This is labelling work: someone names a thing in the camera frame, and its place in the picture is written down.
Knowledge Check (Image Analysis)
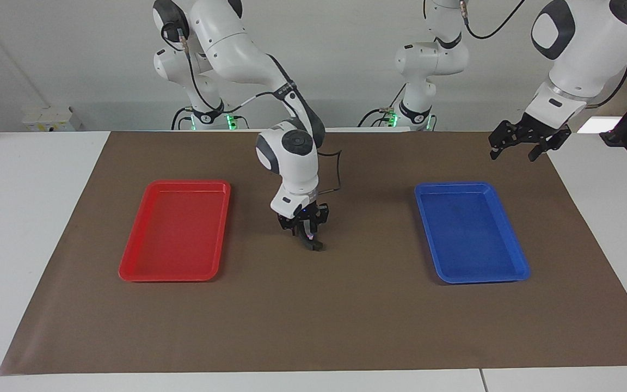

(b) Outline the black base cable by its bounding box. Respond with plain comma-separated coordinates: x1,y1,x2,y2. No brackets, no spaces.
170,106,194,131
357,82,408,129

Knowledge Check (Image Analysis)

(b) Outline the brown table mat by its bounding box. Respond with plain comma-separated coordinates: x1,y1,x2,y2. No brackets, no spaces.
0,130,627,376

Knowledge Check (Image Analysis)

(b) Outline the black left base cable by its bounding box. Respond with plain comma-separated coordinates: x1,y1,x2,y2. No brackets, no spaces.
357,82,408,129

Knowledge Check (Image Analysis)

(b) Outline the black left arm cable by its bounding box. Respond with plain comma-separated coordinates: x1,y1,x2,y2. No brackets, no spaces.
457,0,529,41

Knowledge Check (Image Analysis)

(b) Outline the red plastic tray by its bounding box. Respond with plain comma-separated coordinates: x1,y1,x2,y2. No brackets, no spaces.
118,180,232,283

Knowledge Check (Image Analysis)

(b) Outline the white power strip box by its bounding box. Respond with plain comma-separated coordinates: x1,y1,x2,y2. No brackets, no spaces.
22,105,83,132

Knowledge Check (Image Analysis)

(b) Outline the blue plastic tray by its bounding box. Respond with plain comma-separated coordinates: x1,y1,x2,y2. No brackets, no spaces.
414,181,531,285

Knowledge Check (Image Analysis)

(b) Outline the black right base cable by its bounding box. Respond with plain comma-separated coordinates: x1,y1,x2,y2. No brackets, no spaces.
170,106,194,131

